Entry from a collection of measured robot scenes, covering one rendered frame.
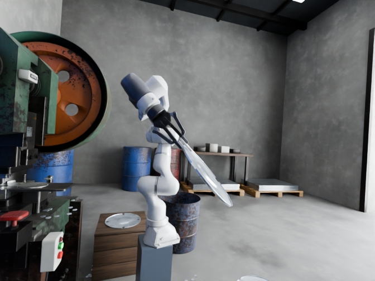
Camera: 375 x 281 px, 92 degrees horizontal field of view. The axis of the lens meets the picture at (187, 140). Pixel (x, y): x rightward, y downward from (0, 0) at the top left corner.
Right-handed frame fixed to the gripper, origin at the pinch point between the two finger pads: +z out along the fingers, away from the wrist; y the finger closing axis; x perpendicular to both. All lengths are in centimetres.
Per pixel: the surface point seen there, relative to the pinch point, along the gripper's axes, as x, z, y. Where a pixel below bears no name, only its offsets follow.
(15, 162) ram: 3, -49, -68
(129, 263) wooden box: 61, 36, -100
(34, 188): 7, -34, -73
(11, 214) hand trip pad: -16, -22, -63
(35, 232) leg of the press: -6, -14, -71
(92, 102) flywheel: 49, -73, -37
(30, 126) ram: 12, -64, -58
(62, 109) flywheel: 45, -82, -56
